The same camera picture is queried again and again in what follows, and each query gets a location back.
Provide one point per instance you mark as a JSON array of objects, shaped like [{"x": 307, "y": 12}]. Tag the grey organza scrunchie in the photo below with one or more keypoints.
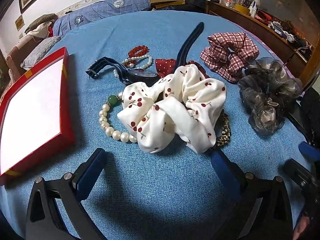
[{"x": 267, "y": 92}]

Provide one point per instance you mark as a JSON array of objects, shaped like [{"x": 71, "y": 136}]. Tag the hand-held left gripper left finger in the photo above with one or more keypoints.
[{"x": 92, "y": 173}]

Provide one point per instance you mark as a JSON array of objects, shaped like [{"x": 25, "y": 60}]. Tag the chrome metal tube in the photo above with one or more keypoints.
[{"x": 300, "y": 52}]

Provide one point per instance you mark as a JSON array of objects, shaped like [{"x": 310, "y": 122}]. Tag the red polka dot scrunchie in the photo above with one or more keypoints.
[{"x": 166, "y": 66}]

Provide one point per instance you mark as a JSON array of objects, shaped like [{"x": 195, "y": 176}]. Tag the red box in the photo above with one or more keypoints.
[{"x": 32, "y": 105}]

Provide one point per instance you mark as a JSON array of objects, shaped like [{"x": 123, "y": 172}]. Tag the white cherry print scrunchie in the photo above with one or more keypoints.
[{"x": 175, "y": 110}]

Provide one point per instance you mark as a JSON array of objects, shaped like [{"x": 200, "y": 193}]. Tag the wooden cabinet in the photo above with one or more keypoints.
[{"x": 250, "y": 25}]

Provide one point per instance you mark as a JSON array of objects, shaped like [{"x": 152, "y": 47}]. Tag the grey pillow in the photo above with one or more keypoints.
[{"x": 40, "y": 50}]

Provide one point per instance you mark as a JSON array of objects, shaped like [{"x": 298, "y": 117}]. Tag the blue checked pillow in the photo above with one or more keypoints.
[{"x": 100, "y": 10}]

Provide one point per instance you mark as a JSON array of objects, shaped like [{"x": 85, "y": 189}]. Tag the dark cloth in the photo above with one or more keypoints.
[{"x": 175, "y": 7}]

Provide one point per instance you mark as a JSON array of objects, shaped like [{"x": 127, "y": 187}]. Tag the pile of grey white clothes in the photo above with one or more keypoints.
[{"x": 40, "y": 22}]

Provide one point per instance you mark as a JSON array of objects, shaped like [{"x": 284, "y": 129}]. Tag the red plaid scrunchie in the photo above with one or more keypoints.
[{"x": 217, "y": 60}]

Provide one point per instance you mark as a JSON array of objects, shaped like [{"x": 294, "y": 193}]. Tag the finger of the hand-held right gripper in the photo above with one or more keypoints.
[
  {"x": 309, "y": 151},
  {"x": 297, "y": 173}
]

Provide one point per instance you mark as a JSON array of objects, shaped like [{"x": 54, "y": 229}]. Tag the brown headboard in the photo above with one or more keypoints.
[{"x": 15, "y": 55}]

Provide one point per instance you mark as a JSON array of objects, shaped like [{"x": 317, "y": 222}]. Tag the small gold wall frame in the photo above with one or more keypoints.
[{"x": 19, "y": 23}]

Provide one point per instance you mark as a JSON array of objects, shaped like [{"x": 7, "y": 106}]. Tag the small white bottle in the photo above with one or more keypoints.
[{"x": 252, "y": 10}]

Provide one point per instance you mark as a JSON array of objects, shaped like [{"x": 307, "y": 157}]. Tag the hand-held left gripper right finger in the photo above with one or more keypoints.
[{"x": 223, "y": 168}]

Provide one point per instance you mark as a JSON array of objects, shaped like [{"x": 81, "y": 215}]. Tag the dark object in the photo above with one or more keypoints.
[{"x": 310, "y": 110}]

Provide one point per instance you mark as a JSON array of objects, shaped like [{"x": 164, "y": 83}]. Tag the person's right hand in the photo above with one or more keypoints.
[{"x": 301, "y": 228}]

